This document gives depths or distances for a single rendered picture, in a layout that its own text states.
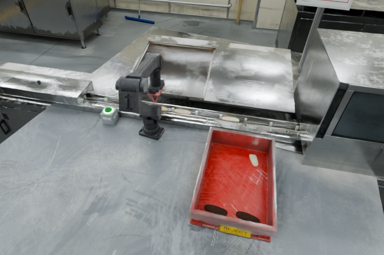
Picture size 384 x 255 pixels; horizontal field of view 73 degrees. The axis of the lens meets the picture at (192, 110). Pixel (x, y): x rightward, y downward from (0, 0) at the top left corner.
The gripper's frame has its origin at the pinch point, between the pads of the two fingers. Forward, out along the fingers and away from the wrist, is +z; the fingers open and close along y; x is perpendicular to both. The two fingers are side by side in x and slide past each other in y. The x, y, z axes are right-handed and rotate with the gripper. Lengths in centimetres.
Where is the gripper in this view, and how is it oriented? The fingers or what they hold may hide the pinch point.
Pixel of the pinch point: (156, 97)
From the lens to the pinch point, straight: 149.0
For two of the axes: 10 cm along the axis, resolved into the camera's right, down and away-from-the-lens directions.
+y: 2.0, -6.3, 7.5
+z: -0.2, 7.6, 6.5
